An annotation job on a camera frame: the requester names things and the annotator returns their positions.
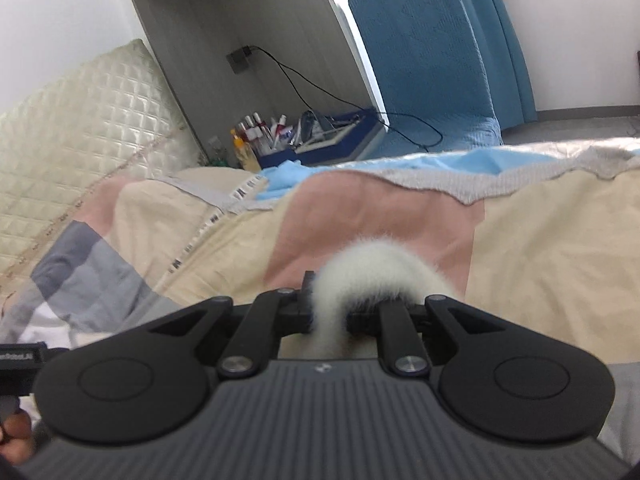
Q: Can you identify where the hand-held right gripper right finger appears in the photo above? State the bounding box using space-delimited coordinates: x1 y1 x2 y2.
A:
345 294 506 377

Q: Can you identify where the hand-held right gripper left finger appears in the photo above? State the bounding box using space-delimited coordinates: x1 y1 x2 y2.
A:
148 271 317 379

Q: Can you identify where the white fluffy blue-striped sweater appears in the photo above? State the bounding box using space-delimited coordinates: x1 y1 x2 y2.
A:
311 239 463 350

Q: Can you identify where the person's left hand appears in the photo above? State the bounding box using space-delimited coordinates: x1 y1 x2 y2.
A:
0 409 37 463

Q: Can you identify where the yellow bottle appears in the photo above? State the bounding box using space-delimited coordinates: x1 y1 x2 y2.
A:
230 129 262 172

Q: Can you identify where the light blue bed sheet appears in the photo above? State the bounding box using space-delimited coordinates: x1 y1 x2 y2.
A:
257 149 558 202

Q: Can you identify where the bedside table with bottles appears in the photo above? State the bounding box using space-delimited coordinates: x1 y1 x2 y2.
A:
257 107 386 169

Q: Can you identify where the cluster of cosmetic bottles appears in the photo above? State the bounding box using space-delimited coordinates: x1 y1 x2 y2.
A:
235 112 301 153

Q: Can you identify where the patchwork pastel quilt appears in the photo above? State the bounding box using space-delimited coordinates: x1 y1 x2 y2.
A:
0 137 640 461

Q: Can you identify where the cream quilted headboard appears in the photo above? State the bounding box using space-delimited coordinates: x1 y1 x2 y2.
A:
0 38 206 281

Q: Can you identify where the blue covered chair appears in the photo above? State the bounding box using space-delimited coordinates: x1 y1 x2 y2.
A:
347 0 503 154

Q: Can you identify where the blue curtain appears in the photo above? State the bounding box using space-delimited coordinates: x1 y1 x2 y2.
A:
377 0 539 129

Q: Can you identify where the grey built-in cabinet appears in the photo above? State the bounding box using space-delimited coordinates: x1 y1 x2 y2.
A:
116 0 382 171

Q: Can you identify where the black power cable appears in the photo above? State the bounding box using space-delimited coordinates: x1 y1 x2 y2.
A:
250 46 444 154

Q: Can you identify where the black wall charger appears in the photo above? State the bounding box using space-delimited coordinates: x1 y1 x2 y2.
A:
226 46 256 74

